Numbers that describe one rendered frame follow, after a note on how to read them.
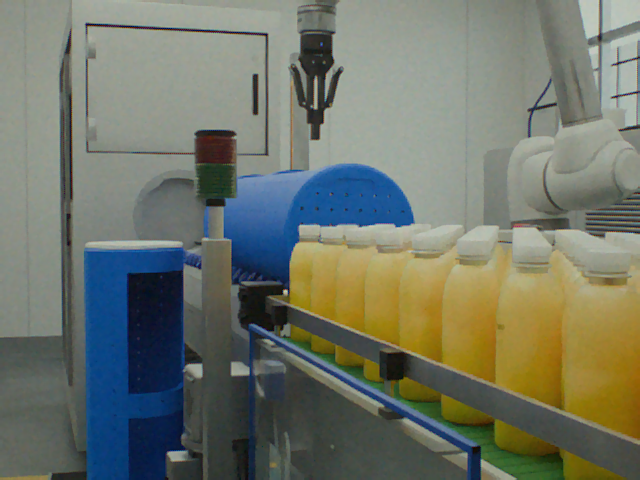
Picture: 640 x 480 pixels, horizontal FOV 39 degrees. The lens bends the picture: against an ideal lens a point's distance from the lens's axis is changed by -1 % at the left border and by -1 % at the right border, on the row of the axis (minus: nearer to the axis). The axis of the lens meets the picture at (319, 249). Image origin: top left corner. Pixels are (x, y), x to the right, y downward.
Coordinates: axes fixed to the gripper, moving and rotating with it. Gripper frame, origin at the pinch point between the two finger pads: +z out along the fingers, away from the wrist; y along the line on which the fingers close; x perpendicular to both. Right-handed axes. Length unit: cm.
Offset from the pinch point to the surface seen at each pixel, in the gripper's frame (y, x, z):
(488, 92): -294, -470, -76
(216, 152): 36, 68, 11
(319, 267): 16, 54, 29
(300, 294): 15, 41, 34
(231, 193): 34, 68, 17
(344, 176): 1.5, 25.2, 12.5
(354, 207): -0.7, 25.2, 18.7
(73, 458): 45, -217, 134
